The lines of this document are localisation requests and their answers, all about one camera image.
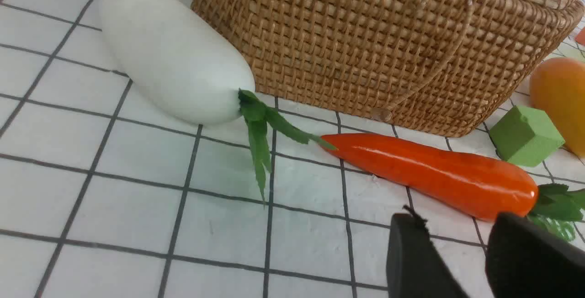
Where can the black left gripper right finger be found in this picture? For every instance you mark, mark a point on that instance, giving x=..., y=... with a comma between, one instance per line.
x=525, y=261

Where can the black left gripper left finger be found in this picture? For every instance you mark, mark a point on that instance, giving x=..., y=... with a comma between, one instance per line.
x=414, y=267

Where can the orange carrot with green leaves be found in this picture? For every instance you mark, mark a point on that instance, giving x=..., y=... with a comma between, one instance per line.
x=476, y=185

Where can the orange yellow mango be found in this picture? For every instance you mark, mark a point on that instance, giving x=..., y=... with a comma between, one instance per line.
x=557, y=86

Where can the white radish with green leaves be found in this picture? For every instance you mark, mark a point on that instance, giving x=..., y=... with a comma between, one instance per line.
x=190, y=71

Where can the green foam cube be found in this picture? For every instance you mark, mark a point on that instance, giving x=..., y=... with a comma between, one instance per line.
x=525, y=136

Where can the woven wicker basket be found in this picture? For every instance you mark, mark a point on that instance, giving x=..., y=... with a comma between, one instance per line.
x=437, y=66

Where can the orange foam cube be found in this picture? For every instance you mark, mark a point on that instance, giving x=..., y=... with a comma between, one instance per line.
x=580, y=37

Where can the white checkered tablecloth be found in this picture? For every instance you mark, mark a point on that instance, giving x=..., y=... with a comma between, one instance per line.
x=105, y=196

